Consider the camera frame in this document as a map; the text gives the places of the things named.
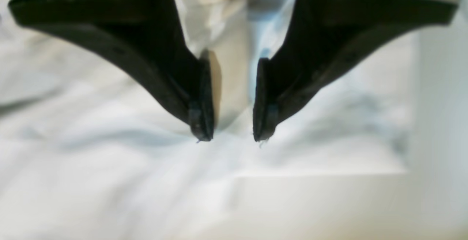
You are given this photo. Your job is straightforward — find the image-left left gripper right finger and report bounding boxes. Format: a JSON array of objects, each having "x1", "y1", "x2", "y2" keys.
[{"x1": 253, "y1": 0, "x2": 459, "y2": 142}]

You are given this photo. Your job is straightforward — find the white t-shirt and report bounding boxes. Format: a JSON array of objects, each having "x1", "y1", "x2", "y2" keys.
[{"x1": 1, "y1": 0, "x2": 419, "y2": 240}]

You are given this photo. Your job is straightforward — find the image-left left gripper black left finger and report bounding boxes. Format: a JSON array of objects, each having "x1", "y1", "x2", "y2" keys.
[{"x1": 8, "y1": 0, "x2": 215, "y2": 142}]

